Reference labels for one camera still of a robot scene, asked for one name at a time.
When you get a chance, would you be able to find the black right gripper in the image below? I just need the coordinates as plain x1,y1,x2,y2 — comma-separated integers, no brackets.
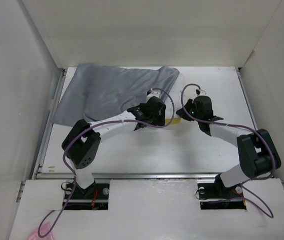
176,98,202,122

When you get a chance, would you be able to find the white pillow yellow edge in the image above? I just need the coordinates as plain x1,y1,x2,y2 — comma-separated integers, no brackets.
165,73,194,125

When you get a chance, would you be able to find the grey pillowcase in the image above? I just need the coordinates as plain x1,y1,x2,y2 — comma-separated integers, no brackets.
53,63,181,127

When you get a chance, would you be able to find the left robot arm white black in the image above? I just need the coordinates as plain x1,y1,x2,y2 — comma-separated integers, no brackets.
62,96,166,199

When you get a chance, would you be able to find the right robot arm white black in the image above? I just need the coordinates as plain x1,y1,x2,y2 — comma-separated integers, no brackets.
176,95,281,200

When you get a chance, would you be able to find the pink bubble wrap piece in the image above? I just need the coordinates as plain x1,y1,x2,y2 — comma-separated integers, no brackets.
27,222,54,240

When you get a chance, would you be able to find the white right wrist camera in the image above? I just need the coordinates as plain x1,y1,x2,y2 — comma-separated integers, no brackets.
195,88,207,96

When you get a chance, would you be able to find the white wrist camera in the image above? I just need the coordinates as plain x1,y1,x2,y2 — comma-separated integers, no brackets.
146,89,161,101
195,88,207,96

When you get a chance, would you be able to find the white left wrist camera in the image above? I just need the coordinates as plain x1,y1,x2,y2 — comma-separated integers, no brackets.
146,89,161,101

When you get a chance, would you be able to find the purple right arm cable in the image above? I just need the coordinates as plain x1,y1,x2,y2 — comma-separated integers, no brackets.
180,83,275,219

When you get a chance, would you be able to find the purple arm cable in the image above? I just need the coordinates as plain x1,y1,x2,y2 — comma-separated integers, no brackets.
180,83,275,219
38,87,175,238

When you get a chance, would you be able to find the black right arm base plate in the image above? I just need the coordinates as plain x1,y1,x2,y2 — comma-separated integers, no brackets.
196,182,246,210

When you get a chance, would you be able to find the aluminium left rail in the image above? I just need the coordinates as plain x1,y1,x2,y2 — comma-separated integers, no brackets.
27,68,67,180

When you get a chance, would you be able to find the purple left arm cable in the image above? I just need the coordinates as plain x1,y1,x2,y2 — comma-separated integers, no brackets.
38,87,175,238

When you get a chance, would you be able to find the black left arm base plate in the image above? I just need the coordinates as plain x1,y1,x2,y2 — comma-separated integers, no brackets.
61,181,110,211

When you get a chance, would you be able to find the aluminium front rail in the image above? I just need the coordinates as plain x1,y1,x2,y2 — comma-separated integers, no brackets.
32,172,216,180

